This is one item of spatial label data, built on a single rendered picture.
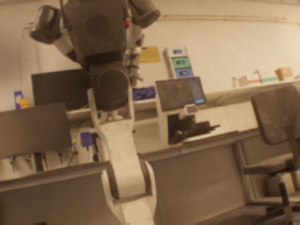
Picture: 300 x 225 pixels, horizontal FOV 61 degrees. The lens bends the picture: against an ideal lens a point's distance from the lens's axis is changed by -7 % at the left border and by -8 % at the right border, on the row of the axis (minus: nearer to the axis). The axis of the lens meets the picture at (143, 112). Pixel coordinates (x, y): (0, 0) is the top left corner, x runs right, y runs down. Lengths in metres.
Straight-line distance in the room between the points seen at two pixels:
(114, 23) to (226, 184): 2.33
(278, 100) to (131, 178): 1.24
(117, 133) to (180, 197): 1.77
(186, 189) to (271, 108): 1.30
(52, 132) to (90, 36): 1.13
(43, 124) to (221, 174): 1.87
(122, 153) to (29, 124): 1.14
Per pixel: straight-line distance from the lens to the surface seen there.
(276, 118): 1.91
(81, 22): 1.07
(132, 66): 1.69
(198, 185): 2.86
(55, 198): 2.52
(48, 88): 2.56
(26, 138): 2.06
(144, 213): 1.09
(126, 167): 1.06
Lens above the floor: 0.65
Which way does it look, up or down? 12 degrees up
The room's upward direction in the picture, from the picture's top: 13 degrees counter-clockwise
